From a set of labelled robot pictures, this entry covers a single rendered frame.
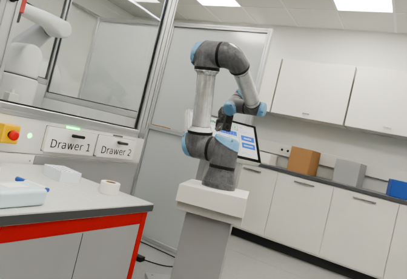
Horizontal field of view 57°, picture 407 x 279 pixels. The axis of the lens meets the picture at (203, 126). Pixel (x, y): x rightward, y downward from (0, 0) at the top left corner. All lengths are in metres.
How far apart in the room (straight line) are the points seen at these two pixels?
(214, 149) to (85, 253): 0.72
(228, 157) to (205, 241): 0.36
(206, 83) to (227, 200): 0.52
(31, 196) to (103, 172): 1.04
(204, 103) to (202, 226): 0.54
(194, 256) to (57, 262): 0.68
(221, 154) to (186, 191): 0.23
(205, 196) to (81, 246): 0.56
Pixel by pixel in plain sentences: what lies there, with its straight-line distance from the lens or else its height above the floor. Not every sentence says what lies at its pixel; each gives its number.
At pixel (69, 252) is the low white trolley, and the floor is 0.63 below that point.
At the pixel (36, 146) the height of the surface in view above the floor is 0.83.
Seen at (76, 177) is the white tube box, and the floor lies 0.78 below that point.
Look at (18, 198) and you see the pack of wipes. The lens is 1.04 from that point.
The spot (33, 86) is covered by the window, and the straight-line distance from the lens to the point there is 1.71.
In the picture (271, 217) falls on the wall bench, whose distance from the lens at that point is 4.41.
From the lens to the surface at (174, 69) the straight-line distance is 3.62.
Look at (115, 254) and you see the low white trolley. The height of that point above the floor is 0.59.
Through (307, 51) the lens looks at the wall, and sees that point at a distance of 5.31.
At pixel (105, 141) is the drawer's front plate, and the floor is 0.90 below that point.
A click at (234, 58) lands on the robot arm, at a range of 1.64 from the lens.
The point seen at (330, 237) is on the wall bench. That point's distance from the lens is 4.28.
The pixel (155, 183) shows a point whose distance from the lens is 3.56.
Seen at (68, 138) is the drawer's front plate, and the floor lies 0.89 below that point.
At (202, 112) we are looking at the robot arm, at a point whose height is 1.14.
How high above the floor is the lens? 1.03
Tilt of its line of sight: 2 degrees up
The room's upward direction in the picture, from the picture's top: 13 degrees clockwise
